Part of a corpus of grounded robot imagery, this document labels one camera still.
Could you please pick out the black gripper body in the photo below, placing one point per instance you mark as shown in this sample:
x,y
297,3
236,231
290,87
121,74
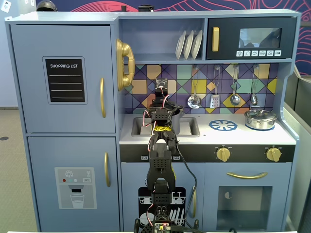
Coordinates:
x,y
160,101

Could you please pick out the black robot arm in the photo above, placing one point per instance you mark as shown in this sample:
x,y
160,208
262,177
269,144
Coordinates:
x,y
159,167

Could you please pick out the steel pot with lid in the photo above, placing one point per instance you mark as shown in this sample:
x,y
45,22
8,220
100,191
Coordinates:
x,y
260,120

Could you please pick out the steel toy skimmer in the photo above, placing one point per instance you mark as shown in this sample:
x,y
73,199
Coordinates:
x,y
194,102

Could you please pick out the gray toy sink basin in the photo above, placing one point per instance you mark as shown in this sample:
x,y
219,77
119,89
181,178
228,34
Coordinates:
x,y
189,126

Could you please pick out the gold toy telephone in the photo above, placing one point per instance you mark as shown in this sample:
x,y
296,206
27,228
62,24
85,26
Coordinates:
x,y
126,63

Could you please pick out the steel toy slotted spatula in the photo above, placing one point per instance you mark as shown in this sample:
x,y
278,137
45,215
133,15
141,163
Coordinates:
x,y
215,100

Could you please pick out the white toy plate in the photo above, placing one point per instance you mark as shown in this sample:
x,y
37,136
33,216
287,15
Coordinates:
x,y
188,44
196,44
180,44

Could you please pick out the steel toy ladle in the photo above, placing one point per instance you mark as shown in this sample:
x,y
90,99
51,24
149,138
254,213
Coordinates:
x,y
235,99

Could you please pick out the gold stove knob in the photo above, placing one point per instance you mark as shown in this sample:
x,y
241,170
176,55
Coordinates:
x,y
223,154
273,154

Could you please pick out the blue dishwasher door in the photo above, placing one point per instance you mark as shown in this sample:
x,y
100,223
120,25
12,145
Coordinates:
x,y
131,179

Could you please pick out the steel toy small spoon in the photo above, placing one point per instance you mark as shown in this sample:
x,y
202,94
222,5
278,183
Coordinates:
x,y
254,99

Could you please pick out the black shopping list board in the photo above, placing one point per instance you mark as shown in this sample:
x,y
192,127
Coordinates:
x,y
65,80

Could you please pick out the blue toy kitchen unit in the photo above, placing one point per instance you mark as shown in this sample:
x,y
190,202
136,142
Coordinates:
x,y
73,145

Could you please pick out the black toy microwave door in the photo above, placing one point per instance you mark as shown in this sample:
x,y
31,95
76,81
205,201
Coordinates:
x,y
250,37

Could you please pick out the blue fridge door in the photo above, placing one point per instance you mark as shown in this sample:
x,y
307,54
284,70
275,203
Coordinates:
x,y
63,43

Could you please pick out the gray ice dispenser panel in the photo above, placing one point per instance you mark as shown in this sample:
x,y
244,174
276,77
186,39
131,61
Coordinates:
x,y
75,188

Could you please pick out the blue oven door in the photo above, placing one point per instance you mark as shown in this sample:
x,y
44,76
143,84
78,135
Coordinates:
x,y
247,189

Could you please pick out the blue freezer door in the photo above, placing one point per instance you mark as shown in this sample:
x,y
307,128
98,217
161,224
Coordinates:
x,y
43,157

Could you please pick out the gray desk divider panel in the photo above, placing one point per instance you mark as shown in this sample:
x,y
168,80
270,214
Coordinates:
x,y
298,145

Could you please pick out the black helmet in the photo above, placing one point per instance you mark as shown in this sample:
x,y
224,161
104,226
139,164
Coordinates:
x,y
46,6

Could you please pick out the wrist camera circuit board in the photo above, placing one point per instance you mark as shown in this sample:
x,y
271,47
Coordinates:
x,y
161,83

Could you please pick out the black camera on kitchen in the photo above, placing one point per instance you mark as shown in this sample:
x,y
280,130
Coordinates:
x,y
145,8

